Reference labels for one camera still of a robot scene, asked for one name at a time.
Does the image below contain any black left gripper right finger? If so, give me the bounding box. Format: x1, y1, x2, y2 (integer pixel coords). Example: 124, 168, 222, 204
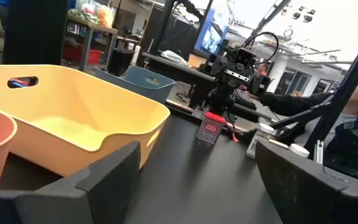
255, 138, 358, 224

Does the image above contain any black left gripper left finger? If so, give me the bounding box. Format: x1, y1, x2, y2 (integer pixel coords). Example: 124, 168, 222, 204
17, 141, 141, 224

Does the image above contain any white-lid spice jar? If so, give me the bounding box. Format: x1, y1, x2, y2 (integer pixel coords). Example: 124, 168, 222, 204
288, 143, 311, 158
246, 123, 275, 160

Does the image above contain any smoked paprika tin red lid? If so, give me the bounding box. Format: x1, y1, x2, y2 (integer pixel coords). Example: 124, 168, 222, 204
196, 111, 227, 145

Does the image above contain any black keyboard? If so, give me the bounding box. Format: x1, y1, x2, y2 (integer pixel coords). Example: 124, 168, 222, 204
232, 88, 258, 111

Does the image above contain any computer monitor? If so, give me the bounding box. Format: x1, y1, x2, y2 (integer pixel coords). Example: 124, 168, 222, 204
193, 7, 230, 58

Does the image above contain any person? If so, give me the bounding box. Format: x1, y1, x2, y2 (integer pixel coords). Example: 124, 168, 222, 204
259, 72, 358, 158

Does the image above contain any red tag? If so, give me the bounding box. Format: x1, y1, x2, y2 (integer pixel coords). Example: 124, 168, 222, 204
227, 123, 240, 144

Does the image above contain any yellow plastic bin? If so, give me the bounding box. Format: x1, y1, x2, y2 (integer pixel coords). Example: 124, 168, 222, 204
0, 64, 171, 177

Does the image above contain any blue plastic bin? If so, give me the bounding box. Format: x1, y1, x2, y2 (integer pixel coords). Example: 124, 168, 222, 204
94, 65, 176, 104

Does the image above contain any red storage crate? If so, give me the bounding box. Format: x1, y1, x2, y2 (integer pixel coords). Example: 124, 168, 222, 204
62, 45, 103, 65

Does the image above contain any cluttered workbench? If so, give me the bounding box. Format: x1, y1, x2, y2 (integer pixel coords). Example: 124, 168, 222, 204
63, 6, 118, 72

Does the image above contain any black pillar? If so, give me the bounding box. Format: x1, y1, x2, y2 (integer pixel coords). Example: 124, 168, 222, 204
2, 0, 70, 66

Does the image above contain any black frame strut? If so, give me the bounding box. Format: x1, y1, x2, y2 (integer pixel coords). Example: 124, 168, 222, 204
303, 21, 358, 156

